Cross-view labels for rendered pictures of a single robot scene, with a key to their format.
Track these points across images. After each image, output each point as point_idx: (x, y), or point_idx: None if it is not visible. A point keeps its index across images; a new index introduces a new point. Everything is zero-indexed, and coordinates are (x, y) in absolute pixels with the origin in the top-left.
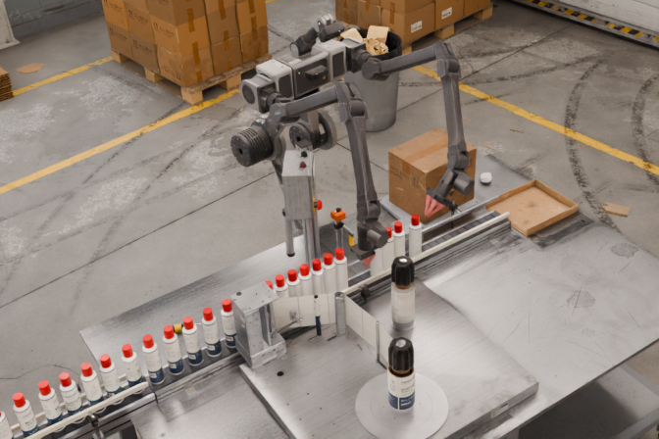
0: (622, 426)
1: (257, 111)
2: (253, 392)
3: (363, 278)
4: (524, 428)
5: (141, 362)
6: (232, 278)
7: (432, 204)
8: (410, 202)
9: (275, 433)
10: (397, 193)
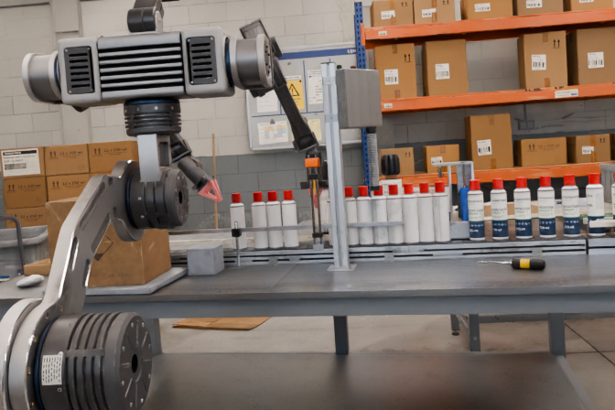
0: (200, 355)
1: (271, 85)
2: None
3: (306, 247)
4: (251, 372)
5: (585, 262)
6: (417, 282)
7: (217, 184)
8: (160, 253)
9: (487, 235)
10: (150, 257)
